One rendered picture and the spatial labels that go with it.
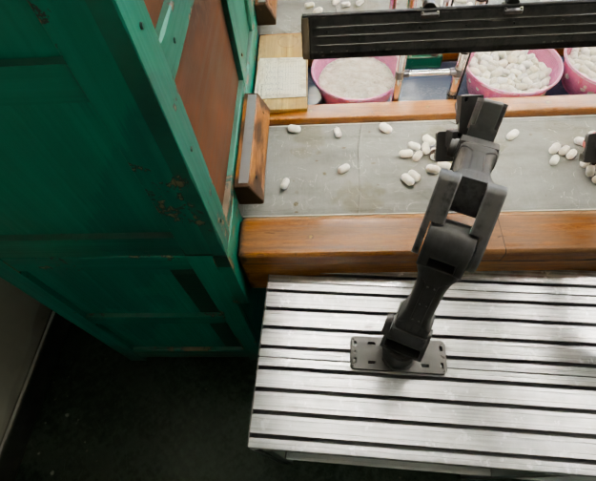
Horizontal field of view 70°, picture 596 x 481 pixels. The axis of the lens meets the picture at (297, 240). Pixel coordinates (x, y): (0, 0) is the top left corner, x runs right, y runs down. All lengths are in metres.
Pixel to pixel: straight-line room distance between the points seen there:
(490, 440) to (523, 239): 0.42
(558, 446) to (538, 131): 0.75
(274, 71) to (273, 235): 0.55
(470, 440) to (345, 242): 0.46
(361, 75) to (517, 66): 0.46
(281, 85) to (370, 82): 0.27
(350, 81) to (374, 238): 0.56
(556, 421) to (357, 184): 0.65
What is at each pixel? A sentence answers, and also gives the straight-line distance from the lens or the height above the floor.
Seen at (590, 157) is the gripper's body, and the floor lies 0.80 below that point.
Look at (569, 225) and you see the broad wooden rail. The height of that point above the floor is 0.76.
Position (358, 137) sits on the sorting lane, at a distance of 1.17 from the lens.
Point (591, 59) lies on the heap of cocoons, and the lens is 1.58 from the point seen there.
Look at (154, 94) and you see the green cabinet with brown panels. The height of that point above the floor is 1.25.
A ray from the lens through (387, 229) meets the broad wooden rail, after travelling 0.97.
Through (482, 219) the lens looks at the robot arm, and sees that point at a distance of 0.62.
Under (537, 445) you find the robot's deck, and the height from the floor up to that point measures 0.67.
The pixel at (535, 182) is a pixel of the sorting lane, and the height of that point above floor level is 0.74.
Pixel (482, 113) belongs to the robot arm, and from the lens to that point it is 0.88.
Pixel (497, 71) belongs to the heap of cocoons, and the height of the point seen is 0.75.
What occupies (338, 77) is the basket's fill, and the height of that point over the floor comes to 0.73.
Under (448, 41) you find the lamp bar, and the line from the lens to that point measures 0.93.
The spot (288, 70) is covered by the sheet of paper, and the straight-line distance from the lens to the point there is 1.32.
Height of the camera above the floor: 1.59
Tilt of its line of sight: 60 degrees down
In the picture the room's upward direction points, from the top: 7 degrees counter-clockwise
